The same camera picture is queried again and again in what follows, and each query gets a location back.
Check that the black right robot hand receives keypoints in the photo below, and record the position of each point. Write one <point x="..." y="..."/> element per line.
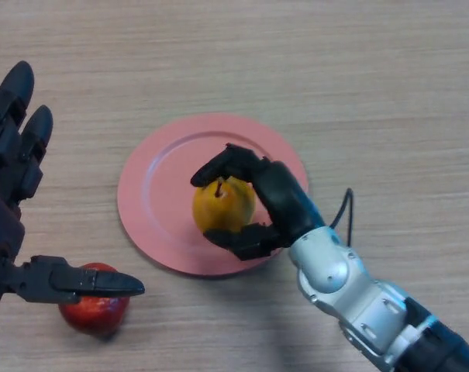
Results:
<point x="284" y="201"/>

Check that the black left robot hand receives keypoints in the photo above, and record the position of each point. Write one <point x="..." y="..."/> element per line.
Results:
<point x="3" y="224"/>

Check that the yellow pear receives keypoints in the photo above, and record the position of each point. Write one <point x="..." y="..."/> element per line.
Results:
<point x="222" y="213"/>

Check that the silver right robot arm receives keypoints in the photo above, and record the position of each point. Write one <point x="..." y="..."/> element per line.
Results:
<point x="335" y="267"/>

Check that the pink round plate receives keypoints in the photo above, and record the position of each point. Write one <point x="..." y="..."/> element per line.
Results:
<point x="160" y="201"/>

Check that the red apple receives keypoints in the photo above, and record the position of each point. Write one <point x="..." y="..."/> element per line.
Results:
<point x="90" y="315"/>

